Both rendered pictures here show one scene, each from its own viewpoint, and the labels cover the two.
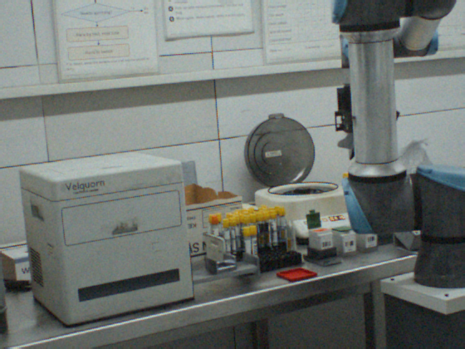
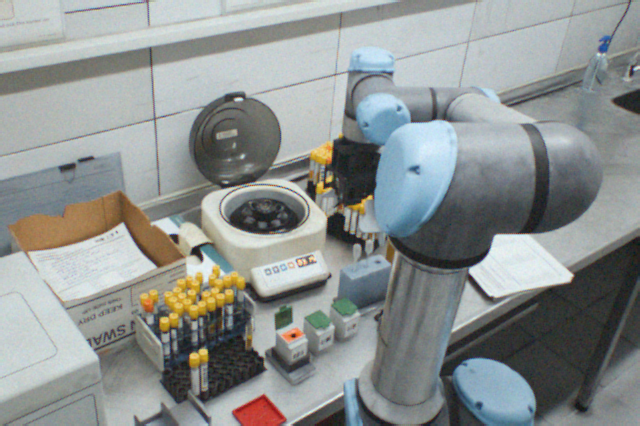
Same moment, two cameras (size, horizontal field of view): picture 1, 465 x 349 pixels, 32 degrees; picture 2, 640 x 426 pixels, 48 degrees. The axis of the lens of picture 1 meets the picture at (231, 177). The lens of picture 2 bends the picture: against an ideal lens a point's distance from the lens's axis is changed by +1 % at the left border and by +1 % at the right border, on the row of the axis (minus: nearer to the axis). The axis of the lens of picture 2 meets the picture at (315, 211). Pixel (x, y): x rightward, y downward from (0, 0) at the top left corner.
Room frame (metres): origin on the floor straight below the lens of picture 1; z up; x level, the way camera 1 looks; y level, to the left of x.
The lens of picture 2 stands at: (0.99, 0.00, 1.85)
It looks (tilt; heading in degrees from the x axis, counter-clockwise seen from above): 33 degrees down; 346
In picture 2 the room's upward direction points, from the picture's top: 5 degrees clockwise
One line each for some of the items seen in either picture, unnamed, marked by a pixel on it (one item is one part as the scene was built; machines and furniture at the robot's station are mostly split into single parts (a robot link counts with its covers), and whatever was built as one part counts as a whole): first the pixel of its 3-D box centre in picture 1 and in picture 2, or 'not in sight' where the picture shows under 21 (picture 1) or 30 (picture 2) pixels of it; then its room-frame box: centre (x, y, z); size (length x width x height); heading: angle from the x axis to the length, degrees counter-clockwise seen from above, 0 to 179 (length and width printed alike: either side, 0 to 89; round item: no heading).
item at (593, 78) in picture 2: not in sight; (597, 63); (3.13, -1.49, 0.97); 0.08 x 0.07 x 0.20; 121
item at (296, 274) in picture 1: (296, 274); (259, 415); (1.80, -0.13, 0.88); 0.07 x 0.07 x 0.01; 27
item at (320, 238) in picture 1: (320, 243); (291, 346); (1.92, -0.20, 0.92); 0.05 x 0.04 x 0.06; 27
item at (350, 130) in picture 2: (357, 76); (365, 126); (2.05, -0.33, 1.30); 0.08 x 0.08 x 0.05
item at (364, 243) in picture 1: (364, 237); (343, 319); (1.99, -0.32, 0.91); 0.05 x 0.04 x 0.07; 27
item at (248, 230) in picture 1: (262, 243); (214, 353); (1.91, -0.06, 0.93); 0.17 x 0.09 x 0.11; 118
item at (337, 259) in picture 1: (321, 253); (290, 357); (1.92, -0.20, 0.89); 0.09 x 0.05 x 0.04; 27
